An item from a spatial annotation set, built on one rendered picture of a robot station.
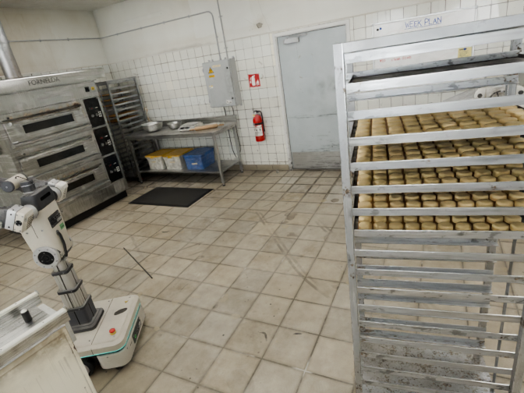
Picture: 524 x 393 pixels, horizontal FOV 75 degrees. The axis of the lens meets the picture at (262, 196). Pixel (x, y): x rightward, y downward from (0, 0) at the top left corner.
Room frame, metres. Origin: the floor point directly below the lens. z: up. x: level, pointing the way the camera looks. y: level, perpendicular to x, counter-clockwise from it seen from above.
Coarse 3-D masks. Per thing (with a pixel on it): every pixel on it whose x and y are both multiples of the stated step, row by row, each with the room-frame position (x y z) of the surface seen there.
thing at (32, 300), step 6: (30, 294) 1.48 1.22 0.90; (36, 294) 1.47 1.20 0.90; (24, 300) 1.43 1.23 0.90; (30, 300) 1.45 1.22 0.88; (36, 300) 1.46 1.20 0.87; (12, 306) 1.39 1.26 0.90; (18, 306) 1.40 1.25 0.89; (24, 306) 1.42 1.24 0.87; (30, 306) 1.44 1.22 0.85; (0, 312) 1.36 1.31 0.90; (6, 312) 1.36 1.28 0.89; (12, 312) 1.38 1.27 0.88; (18, 312) 1.40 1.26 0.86; (0, 318) 1.34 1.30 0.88; (6, 318) 1.36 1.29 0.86; (12, 318) 1.37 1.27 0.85; (0, 324) 1.33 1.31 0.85
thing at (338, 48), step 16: (336, 48) 1.12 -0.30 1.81; (336, 64) 1.13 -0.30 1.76; (336, 80) 1.13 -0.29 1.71; (336, 96) 1.13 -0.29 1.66; (352, 224) 1.12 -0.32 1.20; (352, 240) 1.12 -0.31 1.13; (352, 256) 1.12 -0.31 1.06; (352, 272) 1.12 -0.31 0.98; (352, 288) 1.12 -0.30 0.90; (352, 304) 1.12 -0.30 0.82; (352, 320) 1.13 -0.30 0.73; (352, 336) 1.13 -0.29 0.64
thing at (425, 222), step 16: (368, 224) 1.18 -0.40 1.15; (384, 224) 1.16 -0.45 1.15; (400, 224) 1.14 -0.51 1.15; (416, 224) 1.12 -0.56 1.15; (432, 224) 1.10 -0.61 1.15; (448, 224) 1.08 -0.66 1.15; (464, 224) 1.07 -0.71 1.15; (480, 224) 1.05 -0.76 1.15; (496, 224) 1.03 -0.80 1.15; (512, 224) 1.01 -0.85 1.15
